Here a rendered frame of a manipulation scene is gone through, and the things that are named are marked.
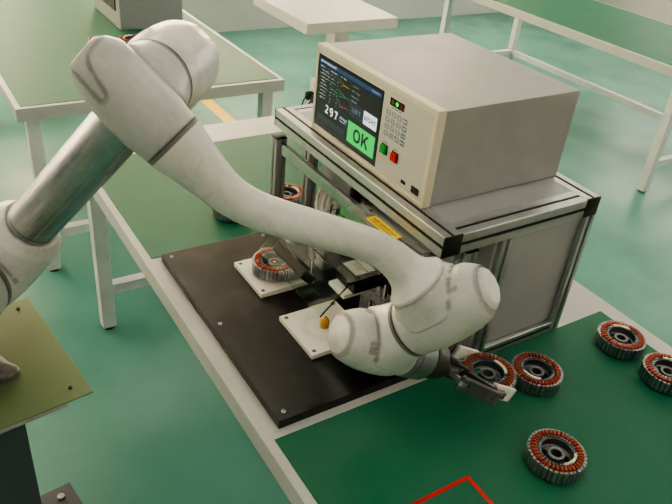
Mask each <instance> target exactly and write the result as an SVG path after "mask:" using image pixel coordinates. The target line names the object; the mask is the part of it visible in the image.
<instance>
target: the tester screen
mask: <svg viewBox="0 0 672 504"><path fill-rule="evenodd" d="M381 97H382V93H380V92H378V91H377V90H375V89H373V88H372V87H370V86H368V85H367V84H365V83H363V82H362V81H360V80H358V79H357V78H355V77H353V76H352V75H350V74H348V73H347V72H345V71H343V70H342V69H340V68H338V67H337V66H335V65H333V64H332V63H330V62H328V61H327V60H325V59H323V58H322V57H321V59H320V71H319V83H318V95H317V107H316V121H317V122H318V123H320V124H321V125H323V126H324V127H325V128H327V129H328V130H329V131H331V132H332V133H333V134H335V135H336V136H338V137H339V138H340V139H342V140H343V141H344V142H346V143H347V144H349V145H350V146H351V147H353V148H354V149H355V150H357V151H358V152H359V153H361V154H362V155H364V156H365V157H366V158H368V159H369V160H370V161H372V162H373V159H371V158H370V157H368V156H367V155H366V154H364V153H363V152H361V151H360V150H359V149H357V148H356V147H355V146H353V145H352V144H350V143H349V142H348V141H346V138H347V128H348V120H350V121H351V122H353V123H354V124H356V125H357V126H359V127H360V128H362V129H363V130H365V131H366V132H367V133H369V134H370V135H372V136H373V137H375V142H376V134H377V127H378V120H377V127H376V132H374V131H373V130H371V129H370V128H369V127H367V126H366V125H364V124H363V123H361V122H360V121H358V120H357V119H355V118H354V117H352V116H351V115H349V113H350V103H351V102H352V103H354V104H355V105H357V106H358V107H360V108H361V109H363V110H365V111H366V112H368V113H369V114H371V115H372V116H374V117H375V118H377V119H379V112H380V104H381ZM325 103H326V104H327V105H329V106H330V107H332V108H333V109H335V110H336V111H337V112H339V116H338V122H336V121H335V120H334V119H332V118H331V117H329V116H328V115H327V114H325V113H324V109H325ZM317 111H318V112H319V113H321V114H322V115H324V116H325V117H326V118H328V119H329V120H331V121H332V122H334V123H335V124H336V125H338V126H339V127H341V128H342V129H343V130H345V131H344V137H343V136H342V135H340V134H339V133H338V132H336V131H335V130H334V129H332V128H331V127H329V126H328V125H327V124H325V123H324V122H322V121H321V120H320V119H318V118H317Z"/></svg>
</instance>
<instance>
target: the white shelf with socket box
mask: <svg viewBox="0 0 672 504"><path fill-rule="evenodd" d="M253 5H255V6H257V7H258V8H260V9H262V10H264V11H265V12H267V13H269V14H271V15H272V16H274V17H276V18H278V19H279V20H281V21H283V22H285V23H286V24H288V25H290V26H292V27H293V28H295V29H297V30H299V31H300V32H302V33H304V34H306V35H314V34H326V42H327V43H337V42H348V37H349V32H353V31H366V30H378V29H391V28H397V26H398V19H399V18H398V17H396V16H394V15H391V14H389V13H387V12H385V11H383V10H381V9H378V8H376V7H374V6H372V5H370V4H367V3H365V2H363V1H361V0H253ZM314 87H315V77H314V78H311V79H310V91H306V92H305V97H304V99H303V101H302V104H301V105H303V103H304V100H305V99H306V100H309V103H308V104H310V103H312V104H313V100H314Z"/></svg>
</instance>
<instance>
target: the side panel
mask: <svg viewBox="0 0 672 504"><path fill-rule="evenodd" d="M594 217H595V215H592V216H588V217H585V218H580V219H577V220H573V221H570V222H566V223H563V224H559V225H556V226H553V227H549V228H546V229H542V230H539V231H535V232H532V233H528V234H525V235H522V236H518V237H515V238H511V239H508V240H504V241H501V242H499V243H498V247H497V251H496V254H495V258H494V262H493V266H492V270H491V273H492V274H493V275H494V277H495V279H496V281H497V283H498V286H499V289H500V303H499V306H498V308H497V310H496V312H495V315H494V317H493V318H492V319H491V320H490V321H489V322H488V323H487V324H486V325H485V326H484V327H482V328H481V329H480V330H478V331H477V332H475V336H474V340H473V344H472V347H471V348H472V349H475V350H478V351H479V352H484V353H485V352H487V353H488V354H489V353H495V352H498V351H500V350H503V349H505V348H508V347H510V346H513V345H515V344H518V343H520V342H523V341H525V340H528V339H531V338H533V337H536V336H538V335H541V334H543V333H546V332H548V331H551V330H552V329H556V328H557V326H558V323H559V320H560V317H561V314H562V311H563V308H564V305H565V303H566V300H567V297H568V294H569V291H570V288H571V285H572V282H573V279H574V276H575V273H576V270H577V267H578V264H579V261H580V258H581V255H582V252H583V249H584V246H585V243H586V240H587V237H588V234H589V231H590V228H591V226H592V223H593V220H594Z"/></svg>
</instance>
